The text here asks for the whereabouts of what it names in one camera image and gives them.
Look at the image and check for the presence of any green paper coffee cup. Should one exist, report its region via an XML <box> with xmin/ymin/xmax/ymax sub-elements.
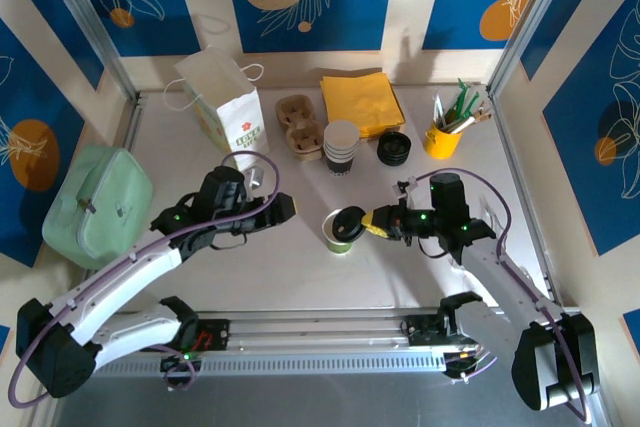
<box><xmin>322</xmin><ymin>209</ymin><xmax>364</xmax><ymax>255</ymax></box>

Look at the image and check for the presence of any floral white paper bag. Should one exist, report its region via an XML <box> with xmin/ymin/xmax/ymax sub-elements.
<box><xmin>163</xmin><ymin>45</ymin><xmax>271</xmax><ymax>173</ymax></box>

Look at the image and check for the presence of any stack of cardboard cup carriers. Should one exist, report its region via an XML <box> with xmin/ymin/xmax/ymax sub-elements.
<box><xmin>274</xmin><ymin>95</ymin><xmax>324</xmax><ymax>163</ymax></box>

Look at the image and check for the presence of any stack of paper cups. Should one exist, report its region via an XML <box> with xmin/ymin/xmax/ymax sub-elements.
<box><xmin>323</xmin><ymin>119</ymin><xmax>361</xmax><ymax>180</ymax></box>

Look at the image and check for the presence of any yellow utensil holder cup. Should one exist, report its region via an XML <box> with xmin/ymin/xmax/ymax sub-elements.
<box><xmin>423</xmin><ymin>121</ymin><xmax>464</xmax><ymax>161</ymax></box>

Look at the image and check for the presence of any stack of black cup lids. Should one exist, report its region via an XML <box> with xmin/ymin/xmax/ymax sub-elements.
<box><xmin>377</xmin><ymin>130</ymin><xmax>413</xmax><ymax>167</ymax></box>

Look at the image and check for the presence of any stack of yellow napkins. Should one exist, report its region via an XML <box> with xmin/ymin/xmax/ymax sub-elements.
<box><xmin>319</xmin><ymin>71</ymin><xmax>406</xmax><ymax>141</ymax></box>

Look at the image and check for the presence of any mint green zipper pouch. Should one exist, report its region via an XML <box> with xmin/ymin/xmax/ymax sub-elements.
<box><xmin>42</xmin><ymin>144</ymin><xmax>155</xmax><ymax>271</ymax></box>

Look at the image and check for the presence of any black controller board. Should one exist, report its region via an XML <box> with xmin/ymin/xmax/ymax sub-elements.
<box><xmin>159</xmin><ymin>352</ymin><xmax>201</xmax><ymax>391</ymax></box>
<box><xmin>443</xmin><ymin>350</ymin><xmax>494</xmax><ymax>384</ymax></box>

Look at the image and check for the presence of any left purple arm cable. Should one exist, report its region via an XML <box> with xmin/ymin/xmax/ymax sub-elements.
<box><xmin>8</xmin><ymin>150</ymin><xmax>280</xmax><ymax>408</ymax></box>

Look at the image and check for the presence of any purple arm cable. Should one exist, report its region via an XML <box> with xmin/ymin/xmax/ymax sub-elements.
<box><xmin>413</xmin><ymin>169</ymin><xmax>592</xmax><ymax>423</ymax></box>
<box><xmin>8</xmin><ymin>150</ymin><xmax>280</xmax><ymax>408</ymax></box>

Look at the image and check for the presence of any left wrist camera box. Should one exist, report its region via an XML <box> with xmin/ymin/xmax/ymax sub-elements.
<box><xmin>243</xmin><ymin>165</ymin><xmax>267</xmax><ymax>189</ymax></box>

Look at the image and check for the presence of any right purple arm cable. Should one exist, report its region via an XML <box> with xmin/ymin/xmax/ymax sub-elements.
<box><xmin>413</xmin><ymin>169</ymin><xmax>592</xmax><ymax>423</ymax></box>

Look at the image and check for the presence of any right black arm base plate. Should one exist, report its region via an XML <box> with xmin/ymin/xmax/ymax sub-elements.
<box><xmin>404</xmin><ymin>314</ymin><xmax>494</xmax><ymax>348</ymax></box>

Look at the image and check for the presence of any aluminium front rail beam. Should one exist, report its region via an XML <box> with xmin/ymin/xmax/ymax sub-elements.
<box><xmin>89</xmin><ymin>305</ymin><xmax>594</xmax><ymax>363</ymax></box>

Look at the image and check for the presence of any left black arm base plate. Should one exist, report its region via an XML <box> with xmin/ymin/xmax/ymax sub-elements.
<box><xmin>184</xmin><ymin>319</ymin><xmax>231</xmax><ymax>353</ymax></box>

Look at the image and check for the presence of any slotted grey cable duct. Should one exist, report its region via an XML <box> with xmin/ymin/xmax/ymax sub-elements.
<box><xmin>94</xmin><ymin>352</ymin><xmax>449</xmax><ymax>378</ymax></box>

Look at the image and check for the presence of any aluminium frame post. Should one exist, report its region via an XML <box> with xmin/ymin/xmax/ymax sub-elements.
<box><xmin>486</xmin><ymin>0</ymin><xmax>576</xmax><ymax>99</ymax></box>
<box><xmin>37</xmin><ymin>0</ymin><xmax>140</xmax><ymax>103</ymax></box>

